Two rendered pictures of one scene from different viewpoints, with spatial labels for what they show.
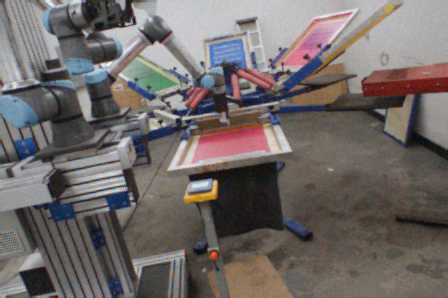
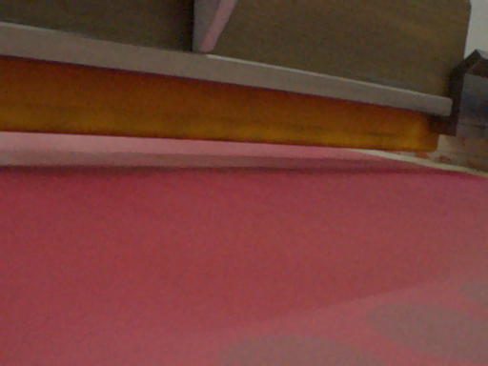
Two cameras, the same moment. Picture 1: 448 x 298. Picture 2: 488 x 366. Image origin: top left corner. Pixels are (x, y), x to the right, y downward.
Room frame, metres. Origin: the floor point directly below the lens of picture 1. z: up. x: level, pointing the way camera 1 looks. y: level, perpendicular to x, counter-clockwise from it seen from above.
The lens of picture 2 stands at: (1.82, 0.09, 0.99)
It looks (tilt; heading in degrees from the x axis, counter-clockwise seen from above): 9 degrees down; 312
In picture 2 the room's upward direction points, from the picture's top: 7 degrees clockwise
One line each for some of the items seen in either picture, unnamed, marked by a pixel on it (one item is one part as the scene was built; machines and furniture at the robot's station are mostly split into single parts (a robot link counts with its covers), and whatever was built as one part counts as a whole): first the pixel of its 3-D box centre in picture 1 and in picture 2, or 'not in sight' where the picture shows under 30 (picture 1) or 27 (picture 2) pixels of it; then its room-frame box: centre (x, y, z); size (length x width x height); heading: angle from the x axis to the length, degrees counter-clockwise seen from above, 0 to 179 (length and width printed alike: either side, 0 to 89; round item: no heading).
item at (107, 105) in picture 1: (103, 104); not in sight; (1.75, 0.57, 1.31); 0.15 x 0.15 x 0.10
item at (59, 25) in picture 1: (65, 20); not in sight; (1.02, 0.37, 1.65); 0.11 x 0.08 x 0.09; 66
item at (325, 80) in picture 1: (292, 92); not in sight; (3.14, -0.76, 0.91); 1.34 x 0.40 x 0.08; 115
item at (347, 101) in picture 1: (306, 107); not in sight; (2.47, -0.70, 0.91); 1.34 x 0.40 x 0.08; 55
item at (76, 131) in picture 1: (70, 127); not in sight; (1.25, 0.56, 1.31); 0.15 x 0.15 x 0.10
